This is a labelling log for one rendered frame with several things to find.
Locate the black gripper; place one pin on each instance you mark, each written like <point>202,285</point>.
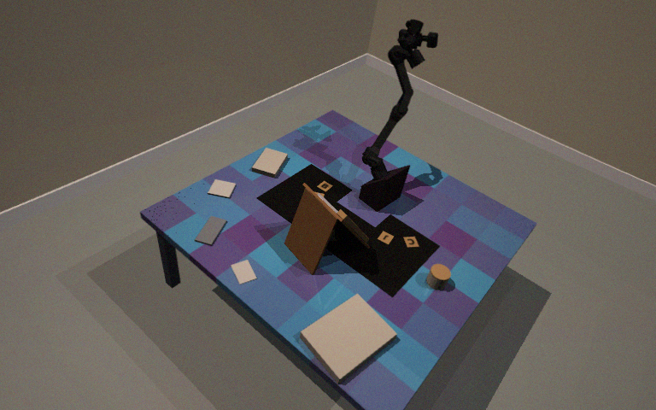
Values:
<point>431,38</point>

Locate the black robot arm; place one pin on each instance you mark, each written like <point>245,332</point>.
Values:
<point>397,56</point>

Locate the grey flat rectangular tile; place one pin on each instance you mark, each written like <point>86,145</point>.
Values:
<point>210,230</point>

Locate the grey cylinder with orange top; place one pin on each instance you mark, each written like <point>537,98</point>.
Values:
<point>438,277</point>

